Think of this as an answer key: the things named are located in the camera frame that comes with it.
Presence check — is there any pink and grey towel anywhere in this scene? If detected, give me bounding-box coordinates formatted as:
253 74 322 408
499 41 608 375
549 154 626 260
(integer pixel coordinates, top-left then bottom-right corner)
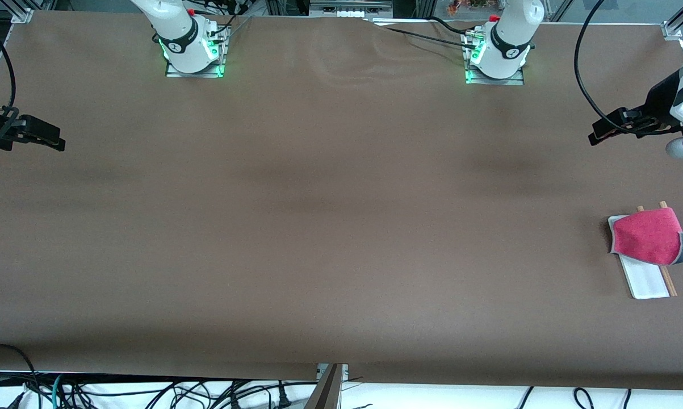
609 207 683 267

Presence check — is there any orange clutter item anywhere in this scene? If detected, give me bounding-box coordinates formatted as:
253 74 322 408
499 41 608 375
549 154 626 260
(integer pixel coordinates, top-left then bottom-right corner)
446 0 492 16

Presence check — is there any white power strip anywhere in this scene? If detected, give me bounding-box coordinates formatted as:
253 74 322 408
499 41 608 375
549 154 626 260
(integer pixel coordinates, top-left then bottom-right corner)
309 0 394 19

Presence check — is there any brown table cover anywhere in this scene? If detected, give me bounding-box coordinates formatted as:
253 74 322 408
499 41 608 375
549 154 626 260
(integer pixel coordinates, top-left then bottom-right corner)
0 10 683 391

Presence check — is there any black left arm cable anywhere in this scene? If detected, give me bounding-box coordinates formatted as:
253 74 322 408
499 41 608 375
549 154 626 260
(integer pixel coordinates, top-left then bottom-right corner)
573 0 682 138

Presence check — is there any white rack base plate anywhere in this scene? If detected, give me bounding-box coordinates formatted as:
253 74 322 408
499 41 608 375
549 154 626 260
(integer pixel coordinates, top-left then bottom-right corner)
608 214 671 300

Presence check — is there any black cable to arm base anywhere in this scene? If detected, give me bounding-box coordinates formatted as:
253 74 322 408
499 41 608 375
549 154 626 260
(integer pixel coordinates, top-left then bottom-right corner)
370 16 479 51

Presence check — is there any black looped floor cable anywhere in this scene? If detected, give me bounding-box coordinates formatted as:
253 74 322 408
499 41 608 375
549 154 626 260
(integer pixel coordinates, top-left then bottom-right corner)
0 343 42 409

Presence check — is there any aluminium profile post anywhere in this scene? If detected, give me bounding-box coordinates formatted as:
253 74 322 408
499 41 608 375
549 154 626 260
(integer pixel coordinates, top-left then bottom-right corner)
304 364 349 409

